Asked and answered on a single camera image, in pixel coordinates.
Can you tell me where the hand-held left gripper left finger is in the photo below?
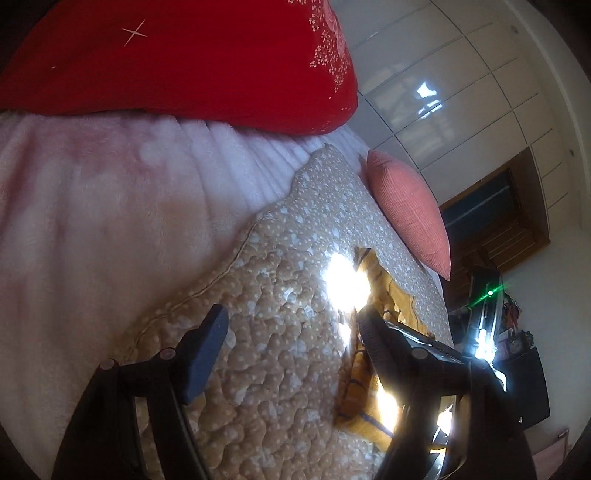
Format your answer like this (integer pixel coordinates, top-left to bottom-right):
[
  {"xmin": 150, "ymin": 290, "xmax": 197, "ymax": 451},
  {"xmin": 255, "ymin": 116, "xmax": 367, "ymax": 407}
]
[{"xmin": 51, "ymin": 304, "xmax": 230, "ymax": 480}]

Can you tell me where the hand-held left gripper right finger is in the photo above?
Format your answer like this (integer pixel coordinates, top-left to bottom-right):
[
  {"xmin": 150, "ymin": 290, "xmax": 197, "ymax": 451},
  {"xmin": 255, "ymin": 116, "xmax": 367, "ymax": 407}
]
[{"xmin": 356, "ymin": 305, "xmax": 539, "ymax": 480}]

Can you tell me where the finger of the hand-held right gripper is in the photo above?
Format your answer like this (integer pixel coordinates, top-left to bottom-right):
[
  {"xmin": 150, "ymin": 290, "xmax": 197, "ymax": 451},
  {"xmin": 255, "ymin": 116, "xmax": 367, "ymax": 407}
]
[{"xmin": 385, "ymin": 322, "xmax": 464, "ymax": 361}]

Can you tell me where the yellow striped sweater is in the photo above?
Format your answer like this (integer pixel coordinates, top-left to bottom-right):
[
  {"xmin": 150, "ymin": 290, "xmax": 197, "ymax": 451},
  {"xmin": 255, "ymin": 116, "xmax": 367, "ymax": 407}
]
[{"xmin": 333, "ymin": 247, "xmax": 451, "ymax": 459}]

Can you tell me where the pile of clothes on shelf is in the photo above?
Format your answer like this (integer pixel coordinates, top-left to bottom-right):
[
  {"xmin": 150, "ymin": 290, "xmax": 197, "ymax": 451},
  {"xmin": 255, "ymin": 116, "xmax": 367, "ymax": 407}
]
[{"xmin": 501, "ymin": 293, "xmax": 525, "ymax": 333}]

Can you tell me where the wooden door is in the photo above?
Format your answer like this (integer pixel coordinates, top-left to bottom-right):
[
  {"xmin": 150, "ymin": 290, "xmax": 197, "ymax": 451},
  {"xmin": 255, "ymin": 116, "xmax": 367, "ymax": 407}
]
[{"xmin": 438, "ymin": 148, "xmax": 552, "ymax": 296}]

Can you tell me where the beige dotted quilt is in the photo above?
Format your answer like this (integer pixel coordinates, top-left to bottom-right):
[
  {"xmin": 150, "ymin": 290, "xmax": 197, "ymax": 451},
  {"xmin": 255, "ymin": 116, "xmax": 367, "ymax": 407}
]
[{"xmin": 108, "ymin": 144, "xmax": 455, "ymax": 480}]

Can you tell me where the black television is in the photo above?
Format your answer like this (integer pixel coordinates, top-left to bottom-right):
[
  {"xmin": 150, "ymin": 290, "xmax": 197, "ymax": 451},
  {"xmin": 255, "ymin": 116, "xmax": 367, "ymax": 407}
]
[{"xmin": 501, "ymin": 345, "xmax": 551, "ymax": 428}]

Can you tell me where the pink pillow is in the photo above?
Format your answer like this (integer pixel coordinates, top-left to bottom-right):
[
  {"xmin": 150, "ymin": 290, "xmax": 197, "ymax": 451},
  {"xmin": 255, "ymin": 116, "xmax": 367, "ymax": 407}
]
[{"xmin": 366, "ymin": 148, "xmax": 452, "ymax": 281}]

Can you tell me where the white fleece bed sheet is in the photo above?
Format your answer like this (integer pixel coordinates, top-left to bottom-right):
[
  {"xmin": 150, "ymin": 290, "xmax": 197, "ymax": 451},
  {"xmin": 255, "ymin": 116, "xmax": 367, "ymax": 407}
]
[{"xmin": 0, "ymin": 111, "xmax": 370, "ymax": 462}]

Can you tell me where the white glossy wardrobe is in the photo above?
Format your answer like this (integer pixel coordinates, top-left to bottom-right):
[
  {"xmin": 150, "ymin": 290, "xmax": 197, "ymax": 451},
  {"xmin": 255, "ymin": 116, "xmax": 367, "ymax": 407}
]
[{"xmin": 323, "ymin": 0, "xmax": 585, "ymax": 208}]

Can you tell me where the red embroidered pillow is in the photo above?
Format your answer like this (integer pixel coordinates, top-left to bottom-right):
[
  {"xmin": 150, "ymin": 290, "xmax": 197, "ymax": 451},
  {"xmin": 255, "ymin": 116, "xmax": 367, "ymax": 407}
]
[{"xmin": 0, "ymin": 0, "xmax": 360, "ymax": 137}]

